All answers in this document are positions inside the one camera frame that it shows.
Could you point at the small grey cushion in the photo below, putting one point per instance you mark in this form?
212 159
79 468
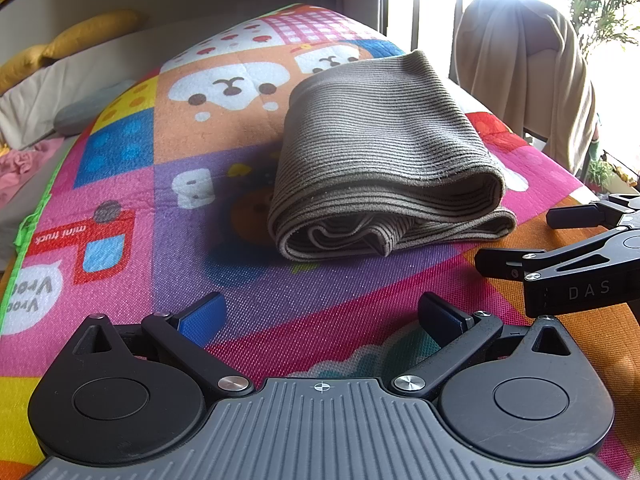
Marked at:
90 110

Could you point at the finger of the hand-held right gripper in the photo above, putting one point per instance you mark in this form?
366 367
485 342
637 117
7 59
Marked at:
575 215
505 263

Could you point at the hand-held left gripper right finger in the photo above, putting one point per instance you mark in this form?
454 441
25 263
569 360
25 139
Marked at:
442 321

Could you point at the yellow pillow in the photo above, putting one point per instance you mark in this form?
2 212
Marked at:
22 67
92 32

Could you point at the white pillow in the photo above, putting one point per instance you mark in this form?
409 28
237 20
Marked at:
55 90

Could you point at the grey striped garment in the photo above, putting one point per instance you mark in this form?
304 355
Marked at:
380 140

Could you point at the tall green plant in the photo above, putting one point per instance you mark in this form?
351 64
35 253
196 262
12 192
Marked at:
607 0

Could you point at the colourful cartoon play mat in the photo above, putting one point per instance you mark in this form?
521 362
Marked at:
175 260

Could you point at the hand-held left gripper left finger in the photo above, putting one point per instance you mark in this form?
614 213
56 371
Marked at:
202 321

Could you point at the pink cloth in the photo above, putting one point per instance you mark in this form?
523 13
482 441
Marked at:
25 170

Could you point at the small potted plant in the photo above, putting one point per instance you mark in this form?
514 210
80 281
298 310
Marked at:
600 172

